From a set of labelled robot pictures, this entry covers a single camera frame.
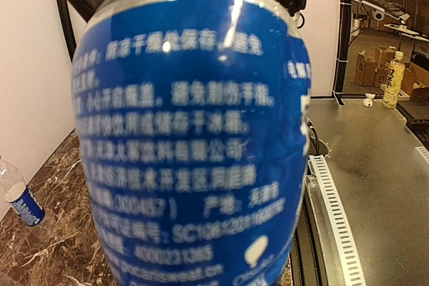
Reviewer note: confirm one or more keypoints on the blue label water bottle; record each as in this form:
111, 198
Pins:
190, 116

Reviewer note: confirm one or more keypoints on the white slotted cable duct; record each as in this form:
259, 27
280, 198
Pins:
372, 223

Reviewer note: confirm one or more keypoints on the right black frame post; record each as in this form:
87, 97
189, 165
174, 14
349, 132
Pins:
342, 50

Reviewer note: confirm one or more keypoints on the pepsi label bottle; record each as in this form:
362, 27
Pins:
18, 195

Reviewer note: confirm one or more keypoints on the yellow drink bottle background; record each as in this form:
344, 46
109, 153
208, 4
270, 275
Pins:
395, 74

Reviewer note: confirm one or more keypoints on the cardboard boxes background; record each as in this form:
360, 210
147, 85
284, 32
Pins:
373, 72

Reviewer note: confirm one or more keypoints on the small white object background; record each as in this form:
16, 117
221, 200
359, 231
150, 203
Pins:
368, 100

